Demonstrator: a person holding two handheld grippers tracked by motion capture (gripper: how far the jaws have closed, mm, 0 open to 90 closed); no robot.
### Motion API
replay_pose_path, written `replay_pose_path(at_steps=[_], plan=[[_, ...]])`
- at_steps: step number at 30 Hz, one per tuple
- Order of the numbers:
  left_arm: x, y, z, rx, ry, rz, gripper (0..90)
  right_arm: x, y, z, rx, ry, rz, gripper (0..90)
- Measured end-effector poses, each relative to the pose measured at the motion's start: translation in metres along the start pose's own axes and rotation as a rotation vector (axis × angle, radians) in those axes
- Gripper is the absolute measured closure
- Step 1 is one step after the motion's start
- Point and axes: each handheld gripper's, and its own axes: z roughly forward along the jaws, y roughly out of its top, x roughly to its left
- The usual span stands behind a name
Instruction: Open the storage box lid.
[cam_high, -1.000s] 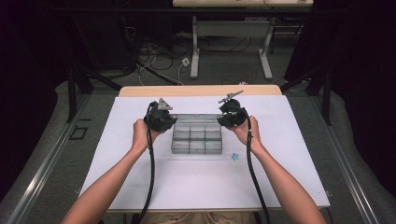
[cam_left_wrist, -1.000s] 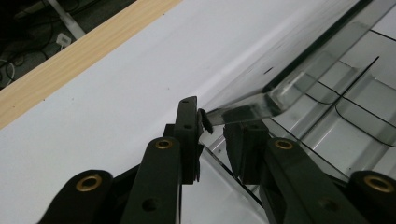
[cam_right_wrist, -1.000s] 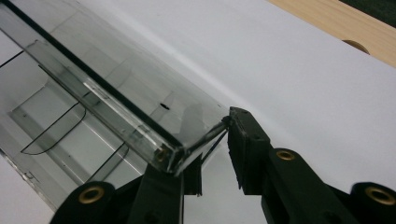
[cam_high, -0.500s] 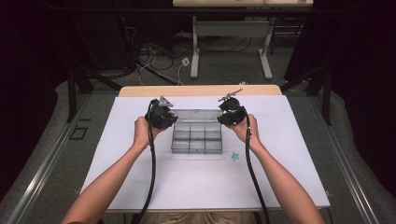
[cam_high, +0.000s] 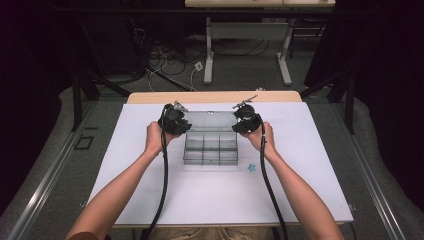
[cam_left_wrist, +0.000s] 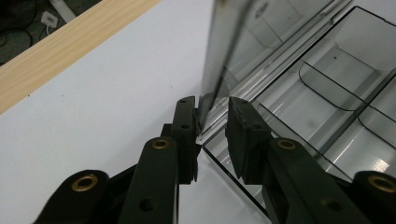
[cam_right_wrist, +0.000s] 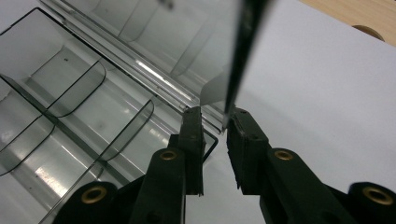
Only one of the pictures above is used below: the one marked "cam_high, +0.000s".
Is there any white floor cable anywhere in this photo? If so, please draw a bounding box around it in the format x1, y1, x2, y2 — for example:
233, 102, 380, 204
146, 49, 198, 93

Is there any black floor cable bundle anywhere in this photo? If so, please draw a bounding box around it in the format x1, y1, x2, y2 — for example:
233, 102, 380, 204
133, 26, 278, 93

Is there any person's left hand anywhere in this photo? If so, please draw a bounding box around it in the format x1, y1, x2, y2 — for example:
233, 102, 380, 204
145, 121, 174, 156

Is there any black metal stand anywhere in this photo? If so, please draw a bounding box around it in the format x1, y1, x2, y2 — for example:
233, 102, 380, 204
299, 71, 356, 135
70, 68, 133, 133

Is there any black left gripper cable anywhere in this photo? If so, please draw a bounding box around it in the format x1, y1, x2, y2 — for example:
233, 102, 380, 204
140, 128, 170, 240

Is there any wooden table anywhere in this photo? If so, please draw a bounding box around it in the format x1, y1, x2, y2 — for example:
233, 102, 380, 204
127, 90, 303, 104

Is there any white desk with metal legs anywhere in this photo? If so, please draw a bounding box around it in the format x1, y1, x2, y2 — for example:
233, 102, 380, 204
184, 0, 337, 86

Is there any person's right hand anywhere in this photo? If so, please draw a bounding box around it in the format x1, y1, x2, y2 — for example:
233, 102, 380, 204
241, 121, 278, 160

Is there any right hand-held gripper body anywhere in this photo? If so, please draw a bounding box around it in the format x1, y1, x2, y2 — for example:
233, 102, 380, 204
232, 104, 263, 134

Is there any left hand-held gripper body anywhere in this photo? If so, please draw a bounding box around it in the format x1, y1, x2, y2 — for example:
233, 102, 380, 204
158, 103, 193, 136

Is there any black curtain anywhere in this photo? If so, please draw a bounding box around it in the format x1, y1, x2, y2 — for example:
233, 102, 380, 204
0, 0, 83, 214
304, 0, 424, 212

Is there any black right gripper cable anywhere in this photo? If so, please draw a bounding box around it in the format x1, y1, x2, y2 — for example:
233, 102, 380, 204
259, 122, 290, 240

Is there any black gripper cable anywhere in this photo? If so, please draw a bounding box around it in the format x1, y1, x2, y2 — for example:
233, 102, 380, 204
259, 122, 290, 240
140, 128, 170, 240

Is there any clear plastic compartment box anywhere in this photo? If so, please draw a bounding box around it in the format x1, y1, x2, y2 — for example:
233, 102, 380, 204
181, 110, 240, 166

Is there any metal floor rail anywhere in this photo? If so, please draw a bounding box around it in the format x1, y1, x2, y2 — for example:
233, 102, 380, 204
333, 99, 408, 240
6, 99, 98, 240

